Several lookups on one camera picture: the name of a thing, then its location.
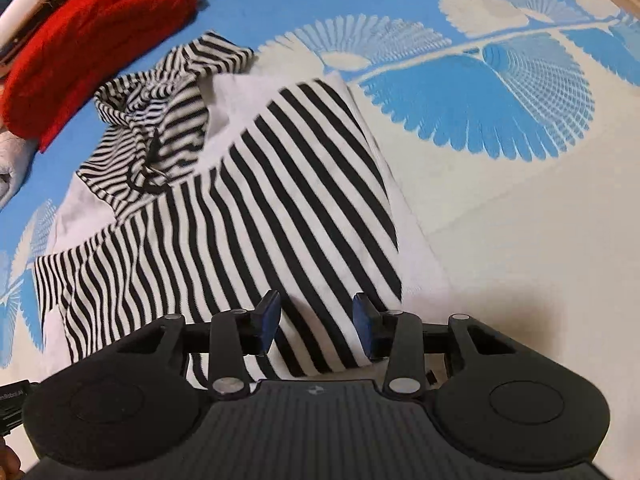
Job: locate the black white striped hoodie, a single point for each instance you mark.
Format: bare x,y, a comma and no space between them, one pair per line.
235,200

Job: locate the white crumpled cloth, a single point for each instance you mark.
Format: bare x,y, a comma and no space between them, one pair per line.
12,165

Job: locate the red knitted cloth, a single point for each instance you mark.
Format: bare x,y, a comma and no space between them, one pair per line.
95,45

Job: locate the blue white printed bedsheet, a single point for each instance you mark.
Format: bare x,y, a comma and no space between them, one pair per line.
500,185

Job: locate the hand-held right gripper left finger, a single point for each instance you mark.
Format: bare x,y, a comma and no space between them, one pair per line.
270,321

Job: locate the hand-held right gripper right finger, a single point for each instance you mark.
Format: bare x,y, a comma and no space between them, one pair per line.
362,325

